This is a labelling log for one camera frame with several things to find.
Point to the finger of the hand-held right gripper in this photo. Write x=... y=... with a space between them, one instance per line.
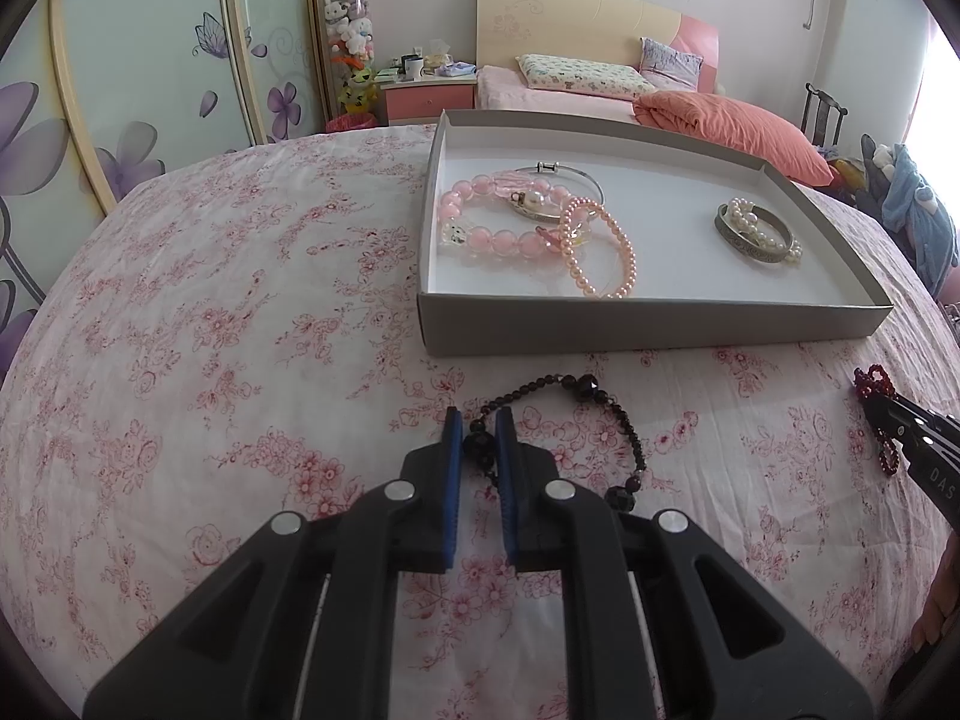
x=937 y=484
x=926 y=427

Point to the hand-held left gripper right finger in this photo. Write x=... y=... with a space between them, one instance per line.
x=506 y=480

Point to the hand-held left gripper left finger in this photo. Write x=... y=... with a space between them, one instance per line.
x=452 y=480

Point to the wide silver bangle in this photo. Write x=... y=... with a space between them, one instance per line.
x=739 y=244

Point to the grey cardboard tray box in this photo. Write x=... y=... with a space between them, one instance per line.
x=675 y=270

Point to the person's right hand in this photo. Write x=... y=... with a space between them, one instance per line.
x=937 y=607

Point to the pile of colourful clothes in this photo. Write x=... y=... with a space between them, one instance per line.
x=841 y=174

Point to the thin silver bangle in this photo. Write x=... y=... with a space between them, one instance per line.
x=550 y=166

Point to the dark wooden chair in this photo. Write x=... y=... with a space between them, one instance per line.
x=821 y=116

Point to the bright window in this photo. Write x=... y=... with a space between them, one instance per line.
x=937 y=90

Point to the salmon quilt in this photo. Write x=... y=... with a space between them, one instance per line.
x=727 y=127

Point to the red plastic bag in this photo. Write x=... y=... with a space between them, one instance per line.
x=351 y=122

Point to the pink white nightstand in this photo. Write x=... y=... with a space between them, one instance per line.
x=427 y=101

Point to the pink bed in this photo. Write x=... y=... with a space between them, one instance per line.
x=540 y=97

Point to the green book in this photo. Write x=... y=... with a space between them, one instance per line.
x=388 y=75

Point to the light blue cloth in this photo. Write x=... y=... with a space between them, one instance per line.
x=457 y=70

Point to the patterned cream pillow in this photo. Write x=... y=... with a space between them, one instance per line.
x=585 y=76

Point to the white mug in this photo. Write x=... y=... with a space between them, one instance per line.
x=412 y=67

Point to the tissue box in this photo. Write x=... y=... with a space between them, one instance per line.
x=439 y=58

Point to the white air conditioner pipe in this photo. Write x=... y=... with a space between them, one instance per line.
x=838 y=15

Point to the purple pillow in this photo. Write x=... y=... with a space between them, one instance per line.
x=671 y=61

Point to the clear tube of plush toys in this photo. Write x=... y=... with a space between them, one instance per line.
x=349 y=37

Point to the cream pink bed headboard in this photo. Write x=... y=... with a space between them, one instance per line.
x=570 y=15

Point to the wardrobe with purple flower doors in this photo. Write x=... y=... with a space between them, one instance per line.
x=150 y=52

